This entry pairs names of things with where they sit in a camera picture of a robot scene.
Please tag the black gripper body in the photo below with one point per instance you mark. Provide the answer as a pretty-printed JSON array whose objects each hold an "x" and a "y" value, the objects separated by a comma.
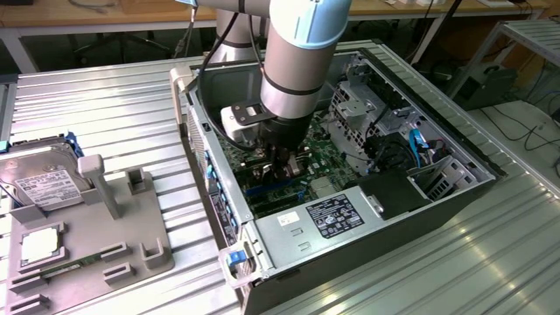
[{"x": 284, "y": 134}]

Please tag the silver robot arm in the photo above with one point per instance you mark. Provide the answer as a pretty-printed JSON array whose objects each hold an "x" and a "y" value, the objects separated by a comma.
[{"x": 298, "y": 65}]

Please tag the green motherboard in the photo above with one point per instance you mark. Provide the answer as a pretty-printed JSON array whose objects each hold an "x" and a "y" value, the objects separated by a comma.
[{"x": 326, "y": 160}]

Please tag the silver drive cage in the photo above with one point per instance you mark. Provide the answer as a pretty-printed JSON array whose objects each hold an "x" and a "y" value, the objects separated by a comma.
[{"x": 350, "y": 108}]

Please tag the blue expansion slot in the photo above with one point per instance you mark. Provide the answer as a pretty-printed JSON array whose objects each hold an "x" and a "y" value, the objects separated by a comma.
[{"x": 263, "y": 189}]

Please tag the silver chipset heat sink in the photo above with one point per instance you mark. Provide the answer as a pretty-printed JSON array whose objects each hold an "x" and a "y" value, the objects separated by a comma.
[{"x": 326, "y": 187}]

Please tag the black plastic air shroud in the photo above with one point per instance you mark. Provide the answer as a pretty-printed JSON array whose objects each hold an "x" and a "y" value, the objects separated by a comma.
[{"x": 394, "y": 193}]

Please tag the silver power supply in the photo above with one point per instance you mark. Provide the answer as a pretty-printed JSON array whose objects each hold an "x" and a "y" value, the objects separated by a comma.
[{"x": 280, "y": 239}]

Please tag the silver disk bay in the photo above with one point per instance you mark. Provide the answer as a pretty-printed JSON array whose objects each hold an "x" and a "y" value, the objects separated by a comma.
[{"x": 442, "y": 183}]

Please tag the blue case latch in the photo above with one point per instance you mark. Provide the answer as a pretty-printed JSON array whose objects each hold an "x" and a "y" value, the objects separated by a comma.
[{"x": 234, "y": 257}]

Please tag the open PC case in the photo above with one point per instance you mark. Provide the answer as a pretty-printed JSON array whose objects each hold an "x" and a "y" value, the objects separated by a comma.
[{"x": 350, "y": 262}]

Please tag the grey parts rack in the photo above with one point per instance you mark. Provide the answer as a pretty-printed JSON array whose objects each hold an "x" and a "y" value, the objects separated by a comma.
[{"x": 131, "y": 226}]

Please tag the black office chair base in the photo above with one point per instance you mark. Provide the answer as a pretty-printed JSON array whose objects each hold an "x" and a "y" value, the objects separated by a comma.
[{"x": 124, "y": 41}]

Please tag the blue disk caddy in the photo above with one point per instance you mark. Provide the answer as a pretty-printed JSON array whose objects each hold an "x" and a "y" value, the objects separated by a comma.
[{"x": 75, "y": 146}]

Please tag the wooden desk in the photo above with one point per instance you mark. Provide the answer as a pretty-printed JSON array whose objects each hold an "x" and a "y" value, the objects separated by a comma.
[{"x": 131, "y": 16}]

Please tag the silver hard disk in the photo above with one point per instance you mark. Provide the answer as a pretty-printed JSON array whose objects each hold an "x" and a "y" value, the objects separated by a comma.
[{"x": 44, "y": 183}]

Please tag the green RAM stick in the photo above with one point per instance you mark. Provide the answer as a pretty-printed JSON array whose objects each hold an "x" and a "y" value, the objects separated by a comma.
[{"x": 70, "y": 264}]

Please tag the metal slat side table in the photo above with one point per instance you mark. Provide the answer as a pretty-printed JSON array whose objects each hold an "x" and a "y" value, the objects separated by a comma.
[{"x": 534, "y": 33}]

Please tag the silver CPU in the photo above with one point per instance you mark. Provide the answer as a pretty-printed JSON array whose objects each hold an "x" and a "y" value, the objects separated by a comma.
[{"x": 39, "y": 244}]

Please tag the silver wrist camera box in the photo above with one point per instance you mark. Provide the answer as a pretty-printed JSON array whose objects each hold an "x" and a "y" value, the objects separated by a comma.
[{"x": 232, "y": 128}]

